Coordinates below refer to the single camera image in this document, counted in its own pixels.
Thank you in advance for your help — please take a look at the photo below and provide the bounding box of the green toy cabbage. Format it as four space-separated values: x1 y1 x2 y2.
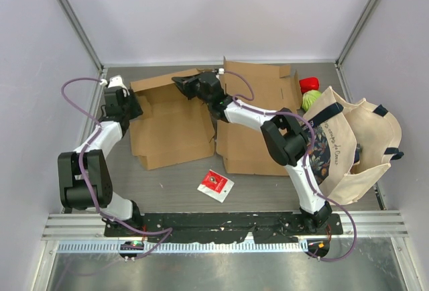
302 90 322 111

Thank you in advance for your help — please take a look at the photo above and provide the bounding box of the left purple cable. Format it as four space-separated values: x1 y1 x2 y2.
61 76 174 260

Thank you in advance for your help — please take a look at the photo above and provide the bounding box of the beige tote bag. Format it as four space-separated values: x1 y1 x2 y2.
304 88 404 205

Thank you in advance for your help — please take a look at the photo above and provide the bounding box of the brown cardboard box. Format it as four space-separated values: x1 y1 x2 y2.
129 68 215 170
217 60 302 176

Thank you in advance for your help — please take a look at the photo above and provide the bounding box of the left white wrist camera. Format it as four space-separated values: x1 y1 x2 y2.
99 75 129 97

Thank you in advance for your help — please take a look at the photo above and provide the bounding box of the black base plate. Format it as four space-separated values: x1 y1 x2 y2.
103 211 345 244

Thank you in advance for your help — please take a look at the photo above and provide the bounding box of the red white packet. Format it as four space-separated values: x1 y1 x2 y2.
197 170 234 203

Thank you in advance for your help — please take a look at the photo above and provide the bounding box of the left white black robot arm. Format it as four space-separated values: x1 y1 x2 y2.
58 86 143 237

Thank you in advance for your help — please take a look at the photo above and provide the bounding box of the red toy pepper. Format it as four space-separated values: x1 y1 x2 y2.
299 77 320 94

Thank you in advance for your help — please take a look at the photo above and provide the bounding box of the white slotted cable duct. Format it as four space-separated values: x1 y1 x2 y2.
57 239 308 254

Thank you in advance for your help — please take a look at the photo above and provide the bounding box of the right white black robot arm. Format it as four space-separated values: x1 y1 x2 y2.
172 69 332 234

